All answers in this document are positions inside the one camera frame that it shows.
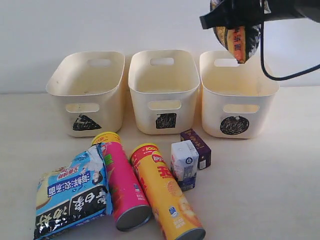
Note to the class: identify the blue instant noodle bag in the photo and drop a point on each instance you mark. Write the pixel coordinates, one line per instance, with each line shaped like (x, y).
(73, 195)

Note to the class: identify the cream bin triangle mark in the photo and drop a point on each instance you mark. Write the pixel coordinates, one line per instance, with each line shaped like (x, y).
(87, 92)

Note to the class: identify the orange instant noodle bag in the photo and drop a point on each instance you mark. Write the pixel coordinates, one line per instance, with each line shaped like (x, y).
(237, 40)

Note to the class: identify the yellow Lays chip can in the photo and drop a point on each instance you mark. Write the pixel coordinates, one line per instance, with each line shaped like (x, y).
(171, 210)

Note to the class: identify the cream bin circle mark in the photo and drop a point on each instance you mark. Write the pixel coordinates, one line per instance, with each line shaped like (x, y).
(236, 98)

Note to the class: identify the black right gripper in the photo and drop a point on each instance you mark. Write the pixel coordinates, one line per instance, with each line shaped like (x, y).
(280, 10)

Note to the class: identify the pink Lays chip can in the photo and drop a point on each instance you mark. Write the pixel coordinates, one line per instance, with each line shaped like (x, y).
(130, 206)

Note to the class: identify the white blue milk carton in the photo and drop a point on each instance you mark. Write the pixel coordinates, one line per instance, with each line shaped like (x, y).
(184, 164)

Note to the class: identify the cream bin square mark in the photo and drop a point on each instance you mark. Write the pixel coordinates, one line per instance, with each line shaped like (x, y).
(164, 87)

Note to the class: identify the purple drink carton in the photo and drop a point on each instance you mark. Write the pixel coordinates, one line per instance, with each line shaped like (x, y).
(203, 150)

